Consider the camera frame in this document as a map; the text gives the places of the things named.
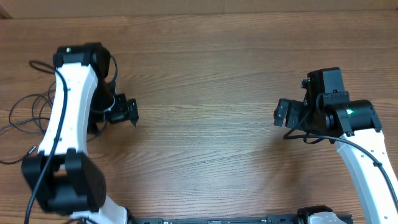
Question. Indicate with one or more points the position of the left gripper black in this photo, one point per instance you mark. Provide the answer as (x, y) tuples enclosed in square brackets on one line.
[(122, 110)]

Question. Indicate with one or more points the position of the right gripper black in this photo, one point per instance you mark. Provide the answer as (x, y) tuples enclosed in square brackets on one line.
[(294, 110)]

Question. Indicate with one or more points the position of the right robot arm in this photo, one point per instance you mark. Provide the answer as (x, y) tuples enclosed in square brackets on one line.
[(327, 112)]

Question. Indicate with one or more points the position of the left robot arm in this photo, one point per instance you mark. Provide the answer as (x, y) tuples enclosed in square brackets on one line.
[(62, 177)]

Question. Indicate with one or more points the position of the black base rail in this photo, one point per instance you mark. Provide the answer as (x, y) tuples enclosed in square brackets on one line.
[(270, 219)]

